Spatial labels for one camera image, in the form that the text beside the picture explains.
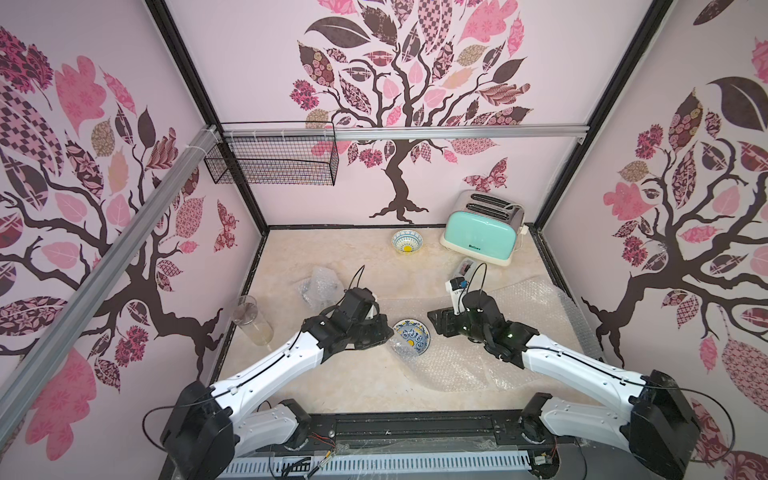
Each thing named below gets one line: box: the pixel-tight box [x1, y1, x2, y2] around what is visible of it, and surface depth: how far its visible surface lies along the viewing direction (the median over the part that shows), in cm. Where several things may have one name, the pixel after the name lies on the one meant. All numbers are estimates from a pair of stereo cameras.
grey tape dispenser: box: [454, 257, 476, 277], surface depth 105 cm
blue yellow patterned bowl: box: [392, 318, 431, 357], surface depth 90 cm
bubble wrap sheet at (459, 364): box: [388, 330, 541, 391], surface depth 85 cm
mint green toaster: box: [440, 189, 525, 267], surface depth 105 cm
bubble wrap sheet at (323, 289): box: [298, 266, 345, 311], surface depth 94 cm
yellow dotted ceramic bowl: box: [392, 229, 424, 255], surface depth 116 cm
